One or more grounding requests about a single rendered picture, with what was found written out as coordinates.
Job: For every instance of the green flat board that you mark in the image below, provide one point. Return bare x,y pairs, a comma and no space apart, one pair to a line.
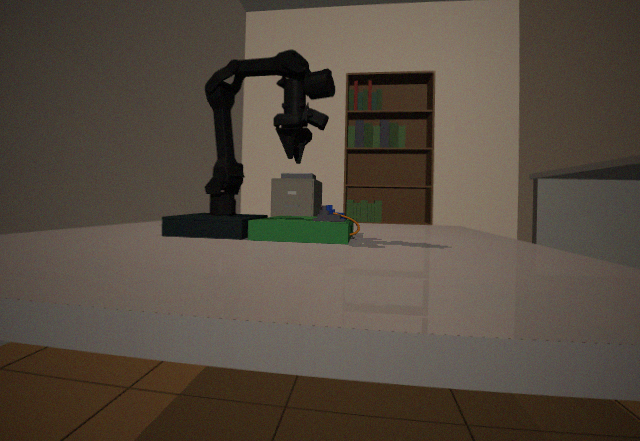
299,229

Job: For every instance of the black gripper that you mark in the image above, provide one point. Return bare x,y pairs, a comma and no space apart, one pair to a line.
293,137

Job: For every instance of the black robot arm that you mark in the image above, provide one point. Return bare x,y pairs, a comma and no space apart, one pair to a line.
228,174

